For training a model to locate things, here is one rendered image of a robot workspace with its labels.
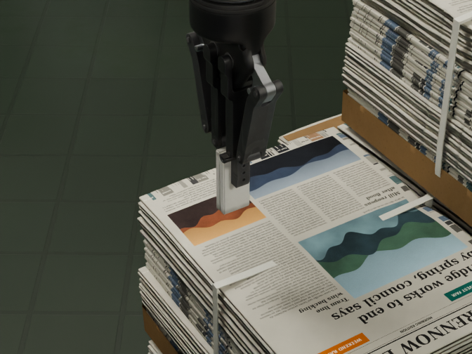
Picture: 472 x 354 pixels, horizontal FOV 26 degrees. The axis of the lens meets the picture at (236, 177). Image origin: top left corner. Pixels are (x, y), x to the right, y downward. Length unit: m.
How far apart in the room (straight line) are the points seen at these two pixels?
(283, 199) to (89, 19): 2.29
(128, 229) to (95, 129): 0.45
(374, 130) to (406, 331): 0.31
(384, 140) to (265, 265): 0.25
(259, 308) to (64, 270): 1.37
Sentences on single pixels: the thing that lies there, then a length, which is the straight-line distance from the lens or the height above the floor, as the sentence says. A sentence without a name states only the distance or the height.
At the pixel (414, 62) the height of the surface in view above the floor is 0.98.
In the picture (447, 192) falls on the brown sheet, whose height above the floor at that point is 0.86.
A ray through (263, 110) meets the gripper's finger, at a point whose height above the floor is 1.06.
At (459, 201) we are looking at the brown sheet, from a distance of 1.16.
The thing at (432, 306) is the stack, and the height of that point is 0.83.
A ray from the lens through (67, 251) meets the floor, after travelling 2.43.
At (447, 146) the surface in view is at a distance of 1.14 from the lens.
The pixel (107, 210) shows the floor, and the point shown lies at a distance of 2.53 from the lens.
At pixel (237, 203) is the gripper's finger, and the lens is 1.00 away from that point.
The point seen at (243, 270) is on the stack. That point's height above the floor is 0.83.
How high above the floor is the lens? 1.54
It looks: 36 degrees down
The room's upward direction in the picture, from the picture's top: straight up
